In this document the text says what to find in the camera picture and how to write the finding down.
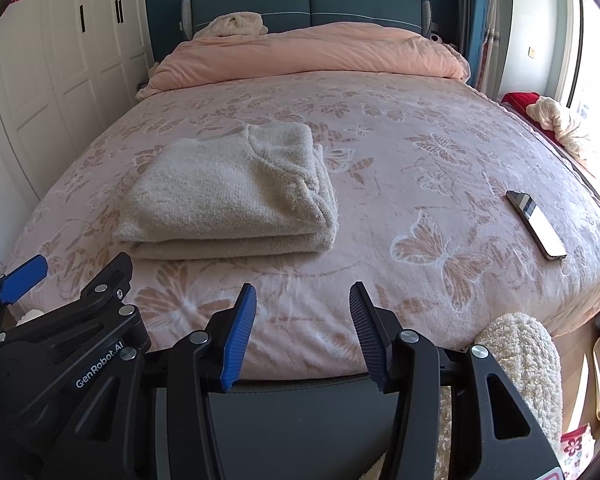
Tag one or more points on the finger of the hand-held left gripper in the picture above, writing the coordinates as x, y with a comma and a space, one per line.
22, 274
111, 275

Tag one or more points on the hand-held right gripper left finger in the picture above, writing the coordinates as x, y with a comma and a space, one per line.
237, 340

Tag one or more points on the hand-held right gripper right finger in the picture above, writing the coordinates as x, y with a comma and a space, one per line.
370, 340

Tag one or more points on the white knit sweater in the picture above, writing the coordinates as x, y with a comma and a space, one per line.
220, 200

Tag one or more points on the cream bundled clothes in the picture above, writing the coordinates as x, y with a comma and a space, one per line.
562, 125

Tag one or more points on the pink butterfly bed blanket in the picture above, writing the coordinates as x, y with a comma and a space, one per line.
405, 160

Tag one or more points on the white wardrobe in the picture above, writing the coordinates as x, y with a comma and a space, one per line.
55, 85

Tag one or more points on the black smartphone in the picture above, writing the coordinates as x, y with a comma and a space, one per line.
535, 222

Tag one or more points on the floral printed cloth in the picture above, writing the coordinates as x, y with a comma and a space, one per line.
577, 450

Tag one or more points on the cream towel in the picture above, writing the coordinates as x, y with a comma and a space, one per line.
235, 24

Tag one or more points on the red cushion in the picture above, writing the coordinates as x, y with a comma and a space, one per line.
520, 100

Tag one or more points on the pink duvet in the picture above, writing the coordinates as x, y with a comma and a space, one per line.
320, 52

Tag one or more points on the blue curtain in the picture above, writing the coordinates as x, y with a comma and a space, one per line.
480, 25

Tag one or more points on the blue upholstered headboard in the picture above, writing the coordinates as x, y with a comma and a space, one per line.
330, 2

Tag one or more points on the window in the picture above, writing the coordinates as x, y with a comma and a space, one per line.
597, 65

